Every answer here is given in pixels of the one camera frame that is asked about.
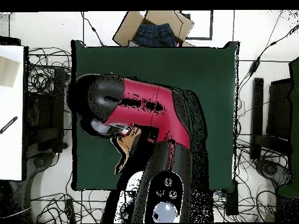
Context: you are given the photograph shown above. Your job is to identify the black flat panel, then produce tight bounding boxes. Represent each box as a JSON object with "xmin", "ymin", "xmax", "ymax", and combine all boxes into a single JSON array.
[{"xmin": 266, "ymin": 78, "xmax": 294, "ymax": 141}]

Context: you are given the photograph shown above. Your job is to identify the black upright bar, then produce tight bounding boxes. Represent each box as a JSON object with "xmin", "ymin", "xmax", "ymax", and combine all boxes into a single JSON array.
[{"xmin": 250, "ymin": 78, "xmax": 265, "ymax": 160}]

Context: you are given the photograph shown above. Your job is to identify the small black box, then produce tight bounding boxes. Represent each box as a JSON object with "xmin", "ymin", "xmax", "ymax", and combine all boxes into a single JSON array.
[{"xmin": 225, "ymin": 180, "xmax": 239, "ymax": 215}]

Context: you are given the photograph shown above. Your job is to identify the thin black cable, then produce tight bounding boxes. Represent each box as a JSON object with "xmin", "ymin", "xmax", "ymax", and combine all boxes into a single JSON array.
[{"xmin": 80, "ymin": 11, "xmax": 106, "ymax": 47}]

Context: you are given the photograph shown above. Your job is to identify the dark green table cloth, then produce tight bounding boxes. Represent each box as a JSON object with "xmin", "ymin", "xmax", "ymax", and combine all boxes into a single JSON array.
[{"xmin": 70, "ymin": 40, "xmax": 240, "ymax": 192}]

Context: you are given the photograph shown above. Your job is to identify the brown cardboard box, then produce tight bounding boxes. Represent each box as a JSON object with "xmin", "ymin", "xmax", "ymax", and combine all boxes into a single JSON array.
[{"xmin": 112, "ymin": 10, "xmax": 194, "ymax": 47}]

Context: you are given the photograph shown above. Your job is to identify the grey stand base with cables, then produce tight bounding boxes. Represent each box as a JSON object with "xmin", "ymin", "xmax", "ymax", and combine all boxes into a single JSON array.
[{"xmin": 27, "ymin": 151, "xmax": 60, "ymax": 173}]

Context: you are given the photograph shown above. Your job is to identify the blue denim jeans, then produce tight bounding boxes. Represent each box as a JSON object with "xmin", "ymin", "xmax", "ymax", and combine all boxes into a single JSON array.
[{"xmin": 134, "ymin": 23, "xmax": 177, "ymax": 47}]

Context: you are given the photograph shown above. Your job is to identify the black equipment base with cables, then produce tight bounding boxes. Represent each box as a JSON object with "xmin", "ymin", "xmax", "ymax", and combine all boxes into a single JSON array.
[{"xmin": 254, "ymin": 158, "xmax": 294, "ymax": 188}]

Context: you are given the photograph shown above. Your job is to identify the tan terry towel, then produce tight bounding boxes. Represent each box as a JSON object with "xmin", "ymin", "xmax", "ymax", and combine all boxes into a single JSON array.
[{"xmin": 114, "ymin": 127, "xmax": 142, "ymax": 175}]

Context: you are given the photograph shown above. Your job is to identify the beige block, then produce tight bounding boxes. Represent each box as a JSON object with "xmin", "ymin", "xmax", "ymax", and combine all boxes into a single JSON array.
[{"xmin": 0, "ymin": 55, "xmax": 20, "ymax": 88}]

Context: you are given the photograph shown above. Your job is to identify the white table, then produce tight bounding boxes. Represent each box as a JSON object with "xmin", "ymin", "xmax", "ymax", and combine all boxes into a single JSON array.
[{"xmin": 0, "ymin": 45, "xmax": 25, "ymax": 181}]

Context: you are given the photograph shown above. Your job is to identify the black equipment rack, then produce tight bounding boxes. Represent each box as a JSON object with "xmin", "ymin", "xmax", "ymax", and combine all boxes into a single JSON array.
[{"xmin": 23, "ymin": 67, "xmax": 68, "ymax": 153}]

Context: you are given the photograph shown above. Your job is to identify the black cable with power brick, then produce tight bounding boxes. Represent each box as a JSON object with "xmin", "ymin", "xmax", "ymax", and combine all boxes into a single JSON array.
[{"xmin": 235, "ymin": 10, "xmax": 299, "ymax": 94}]

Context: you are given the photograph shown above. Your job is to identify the black striped strip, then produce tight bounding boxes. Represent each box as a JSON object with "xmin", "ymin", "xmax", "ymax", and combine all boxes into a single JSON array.
[{"xmin": 0, "ymin": 115, "xmax": 19, "ymax": 135}]

